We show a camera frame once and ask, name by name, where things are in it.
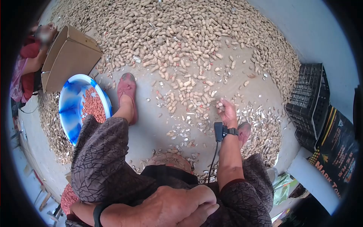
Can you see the person's right fingers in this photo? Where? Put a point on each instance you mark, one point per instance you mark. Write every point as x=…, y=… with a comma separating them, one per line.
x=222, y=109

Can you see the green plastic bag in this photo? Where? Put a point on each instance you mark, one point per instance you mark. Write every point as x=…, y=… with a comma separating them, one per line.
x=282, y=188

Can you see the blue and white plastic basin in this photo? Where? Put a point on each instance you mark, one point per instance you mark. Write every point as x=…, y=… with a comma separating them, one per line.
x=71, y=105

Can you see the pink patterned low stool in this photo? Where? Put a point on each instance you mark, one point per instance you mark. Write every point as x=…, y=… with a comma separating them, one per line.
x=170, y=160

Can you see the open cardboard box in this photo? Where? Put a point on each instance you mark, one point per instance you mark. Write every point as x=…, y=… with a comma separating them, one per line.
x=68, y=59

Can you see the single peanut pod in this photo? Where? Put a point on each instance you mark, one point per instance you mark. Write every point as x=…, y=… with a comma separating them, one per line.
x=220, y=105

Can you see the person's legs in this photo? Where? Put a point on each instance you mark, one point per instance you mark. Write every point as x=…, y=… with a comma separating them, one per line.
x=99, y=159

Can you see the heap of red peanut kernels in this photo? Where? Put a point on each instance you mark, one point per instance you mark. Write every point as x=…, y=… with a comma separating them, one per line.
x=93, y=105

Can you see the black wrist band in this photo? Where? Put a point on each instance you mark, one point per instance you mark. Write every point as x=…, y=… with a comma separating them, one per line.
x=97, y=214
x=219, y=131

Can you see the large pile of unshelled peanuts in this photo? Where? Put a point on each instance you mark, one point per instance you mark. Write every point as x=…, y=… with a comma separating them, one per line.
x=175, y=31

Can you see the scattered heap of empty shells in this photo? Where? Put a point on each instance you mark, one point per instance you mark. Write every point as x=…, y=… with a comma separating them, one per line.
x=263, y=136

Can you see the person's left thumb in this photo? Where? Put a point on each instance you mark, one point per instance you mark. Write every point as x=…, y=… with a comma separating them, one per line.
x=202, y=214

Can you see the black plastic crate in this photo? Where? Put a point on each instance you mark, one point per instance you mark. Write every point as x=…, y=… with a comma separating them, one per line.
x=307, y=99

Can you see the person's left hand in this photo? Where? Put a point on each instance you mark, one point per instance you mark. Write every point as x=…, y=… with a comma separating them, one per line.
x=161, y=208

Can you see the heap of brown peanut husks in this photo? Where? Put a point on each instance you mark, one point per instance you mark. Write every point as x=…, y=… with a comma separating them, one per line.
x=52, y=133

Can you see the person's right hand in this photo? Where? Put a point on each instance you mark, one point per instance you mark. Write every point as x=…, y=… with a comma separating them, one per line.
x=229, y=115

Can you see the person's left index finger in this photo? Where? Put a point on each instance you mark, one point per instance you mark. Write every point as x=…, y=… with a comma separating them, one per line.
x=192, y=194

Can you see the person's body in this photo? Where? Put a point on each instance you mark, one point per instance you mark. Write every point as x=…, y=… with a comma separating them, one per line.
x=246, y=207

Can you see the black printed sack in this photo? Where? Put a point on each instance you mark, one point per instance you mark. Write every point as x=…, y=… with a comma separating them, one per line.
x=336, y=147

